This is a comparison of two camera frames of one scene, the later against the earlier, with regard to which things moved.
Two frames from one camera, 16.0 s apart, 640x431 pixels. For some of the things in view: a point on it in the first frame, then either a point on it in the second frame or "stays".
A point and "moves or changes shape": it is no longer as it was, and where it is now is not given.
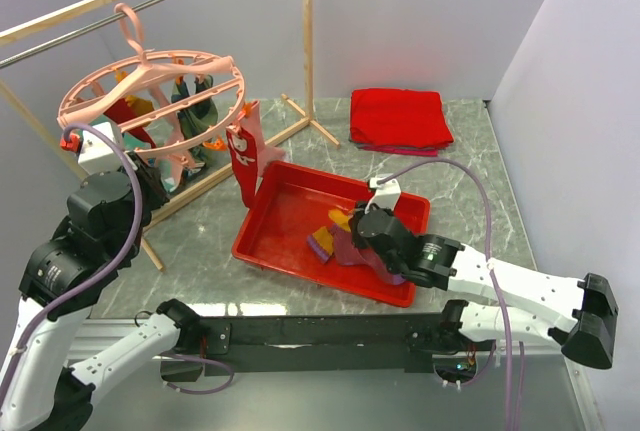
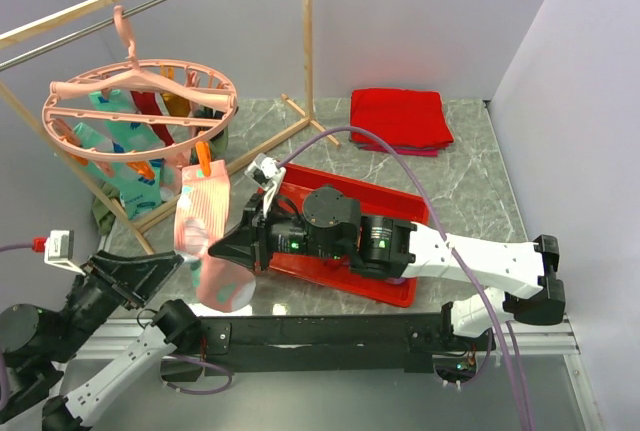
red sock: [120, 112] -> [147, 103]
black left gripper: [152, 178] -> [137, 277]
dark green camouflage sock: [197, 116] -> [219, 143]
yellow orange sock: [139, 105] -> [176, 105]
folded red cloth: [401, 121] stays
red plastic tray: [291, 203] stays
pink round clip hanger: [160, 103] moves or changes shape
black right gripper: [353, 220] -> [249, 243]
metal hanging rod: [128, 12] stays
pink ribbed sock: [265, 153] -> [202, 216]
